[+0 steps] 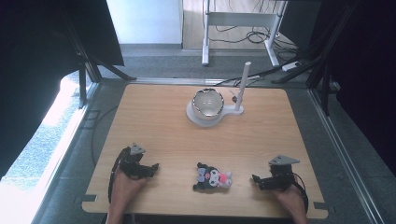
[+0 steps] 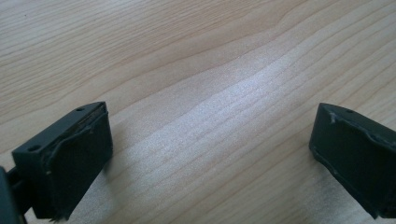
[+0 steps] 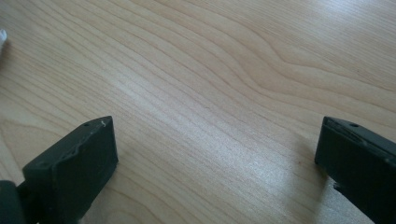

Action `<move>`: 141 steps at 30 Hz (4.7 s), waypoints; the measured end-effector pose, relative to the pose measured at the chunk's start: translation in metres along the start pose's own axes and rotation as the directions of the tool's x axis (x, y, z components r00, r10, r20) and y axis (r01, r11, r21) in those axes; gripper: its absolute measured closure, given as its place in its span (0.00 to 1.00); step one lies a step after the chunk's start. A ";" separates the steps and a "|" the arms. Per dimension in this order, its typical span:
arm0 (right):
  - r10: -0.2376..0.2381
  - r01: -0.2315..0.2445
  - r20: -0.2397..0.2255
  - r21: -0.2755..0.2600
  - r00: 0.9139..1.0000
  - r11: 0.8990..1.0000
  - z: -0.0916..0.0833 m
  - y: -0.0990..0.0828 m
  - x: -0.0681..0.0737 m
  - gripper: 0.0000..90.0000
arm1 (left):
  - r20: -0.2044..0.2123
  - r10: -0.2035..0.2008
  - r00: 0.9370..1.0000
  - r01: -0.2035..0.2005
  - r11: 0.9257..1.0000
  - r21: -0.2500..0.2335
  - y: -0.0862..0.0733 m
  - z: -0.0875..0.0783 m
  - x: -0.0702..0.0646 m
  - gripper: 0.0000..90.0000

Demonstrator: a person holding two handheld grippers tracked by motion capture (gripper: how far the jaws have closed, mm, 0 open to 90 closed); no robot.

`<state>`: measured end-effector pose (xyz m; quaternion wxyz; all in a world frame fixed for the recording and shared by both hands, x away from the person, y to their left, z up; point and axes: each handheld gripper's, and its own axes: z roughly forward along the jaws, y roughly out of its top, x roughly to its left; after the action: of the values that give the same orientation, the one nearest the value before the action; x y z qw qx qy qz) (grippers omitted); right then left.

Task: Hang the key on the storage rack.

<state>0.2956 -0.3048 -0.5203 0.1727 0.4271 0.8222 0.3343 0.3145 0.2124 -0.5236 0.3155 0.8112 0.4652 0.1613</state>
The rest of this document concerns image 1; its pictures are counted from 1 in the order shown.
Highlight bundle of black floor cables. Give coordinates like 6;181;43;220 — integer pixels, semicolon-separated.
207;23;301;54

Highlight white power strip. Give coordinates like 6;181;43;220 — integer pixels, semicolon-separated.
281;61;303;72

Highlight black metal stand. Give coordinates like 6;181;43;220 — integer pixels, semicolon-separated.
271;0;363;117
62;18;137;110

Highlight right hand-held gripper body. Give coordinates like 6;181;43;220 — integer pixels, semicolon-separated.
268;154;301;191

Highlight person's left hand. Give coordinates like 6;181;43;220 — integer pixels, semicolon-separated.
109;165;148;207

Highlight aluminium floor rail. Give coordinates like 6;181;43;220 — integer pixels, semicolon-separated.
306;88;387;224

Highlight white desk frame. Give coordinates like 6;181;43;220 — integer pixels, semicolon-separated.
201;0;289;68

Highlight white bowl with dark rim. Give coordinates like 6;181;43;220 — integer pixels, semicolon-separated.
191;88;225;119

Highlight left hand-held gripper black cable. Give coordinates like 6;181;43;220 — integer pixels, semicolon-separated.
106;147;131;205

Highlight black plush toy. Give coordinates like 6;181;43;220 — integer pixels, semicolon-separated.
191;161;233;191

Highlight right hand-held gripper black cable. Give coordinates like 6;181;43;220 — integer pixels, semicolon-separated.
291;172;310;214

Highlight person's right hand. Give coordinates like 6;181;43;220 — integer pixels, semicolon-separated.
272;184;305;214

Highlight hand-held gripper black cable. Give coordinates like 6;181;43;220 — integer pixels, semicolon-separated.
106;147;131;205
291;172;310;214

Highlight black curtain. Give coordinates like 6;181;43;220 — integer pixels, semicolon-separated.
309;0;396;176
0;0;125;180

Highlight white stand with pole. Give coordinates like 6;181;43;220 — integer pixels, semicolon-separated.
185;61;252;128

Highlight thin black floor cable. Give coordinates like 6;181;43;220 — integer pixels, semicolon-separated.
90;105;120;167

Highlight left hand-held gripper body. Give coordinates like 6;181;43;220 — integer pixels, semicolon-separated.
117;142;148;180

